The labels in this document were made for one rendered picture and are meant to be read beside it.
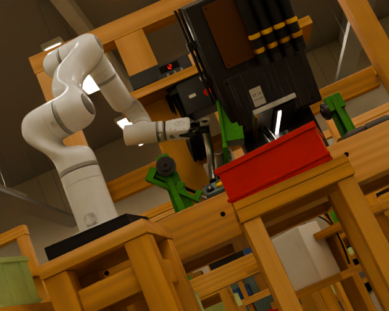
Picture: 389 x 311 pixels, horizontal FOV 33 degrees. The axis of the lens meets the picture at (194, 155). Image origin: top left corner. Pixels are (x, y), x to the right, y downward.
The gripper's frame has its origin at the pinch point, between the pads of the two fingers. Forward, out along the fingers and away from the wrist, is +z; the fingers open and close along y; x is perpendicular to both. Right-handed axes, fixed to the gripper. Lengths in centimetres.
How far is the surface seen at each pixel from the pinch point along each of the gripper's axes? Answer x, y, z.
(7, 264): 0, -71, -63
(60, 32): 165, 564, -177
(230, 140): -1.8, -15.4, 9.6
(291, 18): -41, -2, 36
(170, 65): -11.8, 35.1, -11.9
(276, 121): -7.5, -14.9, 27.0
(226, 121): -6.9, -10.1, 8.8
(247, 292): 524, 437, 25
